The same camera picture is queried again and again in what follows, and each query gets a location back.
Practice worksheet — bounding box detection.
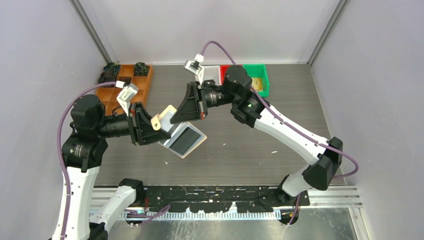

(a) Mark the dark bundle middle left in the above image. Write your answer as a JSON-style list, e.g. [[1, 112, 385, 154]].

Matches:
[[97, 72, 117, 84]]

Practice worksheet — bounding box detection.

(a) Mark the dark bundle middle centre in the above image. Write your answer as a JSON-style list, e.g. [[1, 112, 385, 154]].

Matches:
[[117, 77, 132, 85]]

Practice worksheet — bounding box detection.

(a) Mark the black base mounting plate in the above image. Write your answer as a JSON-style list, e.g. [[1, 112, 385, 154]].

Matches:
[[127, 185, 296, 213]]

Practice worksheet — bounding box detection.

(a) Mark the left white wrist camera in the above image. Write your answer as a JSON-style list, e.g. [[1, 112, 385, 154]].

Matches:
[[115, 81, 139, 116]]

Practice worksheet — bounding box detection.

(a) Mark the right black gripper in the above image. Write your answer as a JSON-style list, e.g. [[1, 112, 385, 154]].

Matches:
[[170, 81, 238, 125]]

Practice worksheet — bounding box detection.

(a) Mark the gold card in green bin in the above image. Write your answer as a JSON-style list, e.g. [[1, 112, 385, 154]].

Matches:
[[252, 77, 264, 93]]

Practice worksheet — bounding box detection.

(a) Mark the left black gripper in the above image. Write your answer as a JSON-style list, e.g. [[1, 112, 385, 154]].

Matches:
[[96, 100, 172, 144]]

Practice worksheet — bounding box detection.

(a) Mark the dark bundle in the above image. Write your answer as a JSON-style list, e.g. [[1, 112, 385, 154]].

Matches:
[[117, 77, 132, 85], [97, 72, 117, 84], [133, 62, 150, 77], [103, 62, 121, 76]]

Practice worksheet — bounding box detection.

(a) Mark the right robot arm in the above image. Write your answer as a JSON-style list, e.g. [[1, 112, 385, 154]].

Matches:
[[170, 65, 343, 206]]

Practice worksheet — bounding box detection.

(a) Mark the dark bundle top left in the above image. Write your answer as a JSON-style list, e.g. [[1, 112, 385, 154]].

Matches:
[[103, 62, 121, 76]]

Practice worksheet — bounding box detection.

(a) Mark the black card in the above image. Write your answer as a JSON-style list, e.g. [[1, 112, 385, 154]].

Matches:
[[169, 127, 201, 155]]

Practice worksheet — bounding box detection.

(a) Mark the aluminium rail frame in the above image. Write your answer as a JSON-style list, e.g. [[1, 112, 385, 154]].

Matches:
[[86, 186, 363, 221]]

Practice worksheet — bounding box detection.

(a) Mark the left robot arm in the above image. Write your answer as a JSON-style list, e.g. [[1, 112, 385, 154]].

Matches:
[[52, 94, 171, 240]]

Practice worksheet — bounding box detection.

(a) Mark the white plastic bin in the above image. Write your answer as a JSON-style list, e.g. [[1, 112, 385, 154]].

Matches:
[[202, 65, 222, 86]]

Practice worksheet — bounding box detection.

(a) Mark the green plastic bin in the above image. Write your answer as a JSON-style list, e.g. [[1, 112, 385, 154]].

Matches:
[[242, 64, 270, 98]]

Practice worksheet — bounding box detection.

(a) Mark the dark bundle top right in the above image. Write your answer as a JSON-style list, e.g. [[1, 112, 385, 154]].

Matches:
[[133, 62, 150, 77]]

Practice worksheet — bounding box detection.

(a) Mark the wooden compartment tray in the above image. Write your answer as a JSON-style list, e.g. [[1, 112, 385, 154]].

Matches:
[[95, 62, 154, 116]]

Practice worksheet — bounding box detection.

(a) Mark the red plastic bin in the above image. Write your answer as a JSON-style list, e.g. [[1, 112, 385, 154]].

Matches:
[[219, 64, 231, 80]]

